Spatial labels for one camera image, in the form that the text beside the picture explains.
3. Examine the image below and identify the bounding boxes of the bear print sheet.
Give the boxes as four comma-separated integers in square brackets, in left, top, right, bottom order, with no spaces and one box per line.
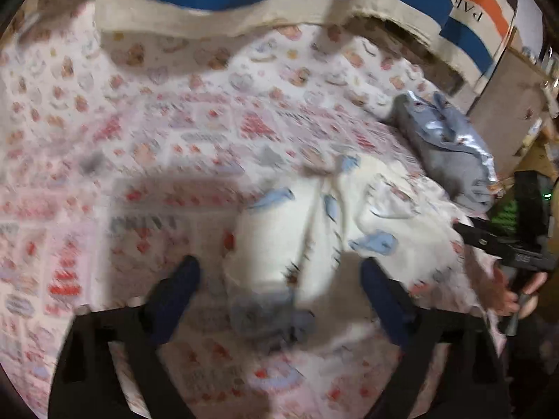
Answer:
[0,0,464,140]

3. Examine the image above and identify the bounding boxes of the blue satin garment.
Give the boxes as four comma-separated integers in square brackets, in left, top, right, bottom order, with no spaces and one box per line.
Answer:
[395,91,499,184]

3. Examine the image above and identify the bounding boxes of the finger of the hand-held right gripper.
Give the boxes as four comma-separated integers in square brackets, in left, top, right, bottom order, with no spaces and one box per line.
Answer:
[452,222,507,256]

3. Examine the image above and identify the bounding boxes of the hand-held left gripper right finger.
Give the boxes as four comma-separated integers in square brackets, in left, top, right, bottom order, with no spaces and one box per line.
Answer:
[360,257,511,419]

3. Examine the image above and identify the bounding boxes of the person's right hand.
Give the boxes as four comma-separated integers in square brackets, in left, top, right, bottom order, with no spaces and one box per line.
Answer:
[491,266,549,317]

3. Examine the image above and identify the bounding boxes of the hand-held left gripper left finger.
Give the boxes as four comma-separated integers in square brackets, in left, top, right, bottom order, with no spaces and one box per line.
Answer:
[47,255,202,419]

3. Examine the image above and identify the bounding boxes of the pink print bed sheet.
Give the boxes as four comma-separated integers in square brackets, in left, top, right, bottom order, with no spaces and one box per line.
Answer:
[0,91,511,419]

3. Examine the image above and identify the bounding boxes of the green checkered box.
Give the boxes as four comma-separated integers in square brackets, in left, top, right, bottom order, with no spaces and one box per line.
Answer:
[487,196,520,228]

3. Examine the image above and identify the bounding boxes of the wooden cabinet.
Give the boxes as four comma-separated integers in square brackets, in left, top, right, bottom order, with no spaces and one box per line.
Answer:
[467,26,555,175]

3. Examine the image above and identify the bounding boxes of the white cat print pants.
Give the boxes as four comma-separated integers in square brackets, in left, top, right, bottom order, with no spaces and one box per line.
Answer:
[223,155,481,345]

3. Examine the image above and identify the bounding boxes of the grey sweatshirt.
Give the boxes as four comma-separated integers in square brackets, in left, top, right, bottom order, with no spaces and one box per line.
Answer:
[411,140,496,216]

